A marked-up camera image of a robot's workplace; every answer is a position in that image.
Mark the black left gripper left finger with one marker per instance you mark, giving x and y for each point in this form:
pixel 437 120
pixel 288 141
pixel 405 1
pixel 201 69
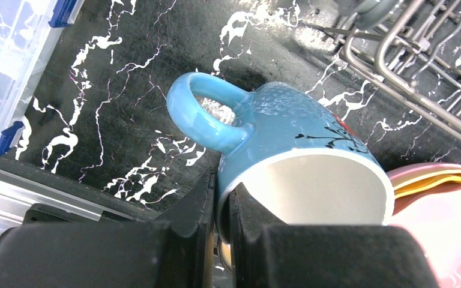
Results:
pixel 56 248

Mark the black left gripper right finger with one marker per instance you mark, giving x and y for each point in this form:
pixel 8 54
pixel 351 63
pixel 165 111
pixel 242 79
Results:
pixel 266 252

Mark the blue ceramic mug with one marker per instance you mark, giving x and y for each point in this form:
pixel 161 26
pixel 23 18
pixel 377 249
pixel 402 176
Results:
pixel 293 155

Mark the yellow plate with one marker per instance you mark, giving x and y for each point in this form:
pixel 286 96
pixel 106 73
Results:
pixel 425 184

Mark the pink polka dot plate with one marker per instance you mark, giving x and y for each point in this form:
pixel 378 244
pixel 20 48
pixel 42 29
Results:
pixel 433 217

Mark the clear plastic storage box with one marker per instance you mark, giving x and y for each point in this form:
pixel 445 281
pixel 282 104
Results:
pixel 29 31

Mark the metal wire dish rack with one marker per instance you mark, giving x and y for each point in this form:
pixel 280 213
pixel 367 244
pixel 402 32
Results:
pixel 409 49

